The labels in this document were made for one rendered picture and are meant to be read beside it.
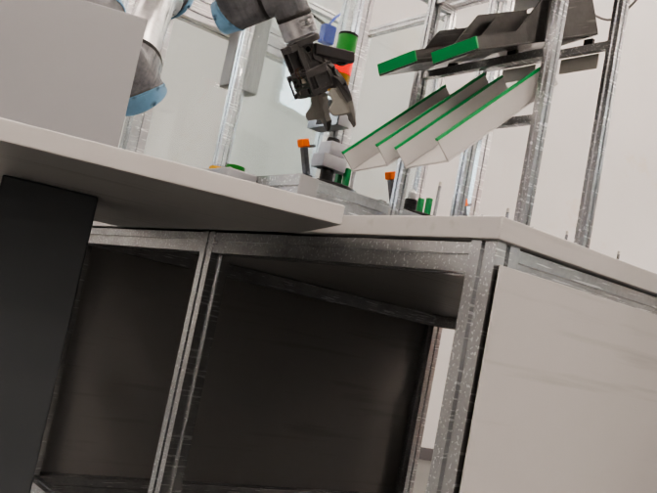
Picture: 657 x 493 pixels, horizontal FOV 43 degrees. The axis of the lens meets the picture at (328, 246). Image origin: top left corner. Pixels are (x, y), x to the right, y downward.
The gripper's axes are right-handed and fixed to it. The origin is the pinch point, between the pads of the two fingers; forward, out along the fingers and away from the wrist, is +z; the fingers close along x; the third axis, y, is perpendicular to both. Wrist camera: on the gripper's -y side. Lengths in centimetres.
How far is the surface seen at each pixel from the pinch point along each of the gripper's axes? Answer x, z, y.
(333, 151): 1.4, 4.1, 5.9
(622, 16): 53, -4, -29
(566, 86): -241, 108, -399
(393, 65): 25.0, -10.6, 3.2
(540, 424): 73, 32, 44
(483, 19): 34.7, -12.2, -13.4
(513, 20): 37.8, -9.9, -17.9
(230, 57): -101, -16, -45
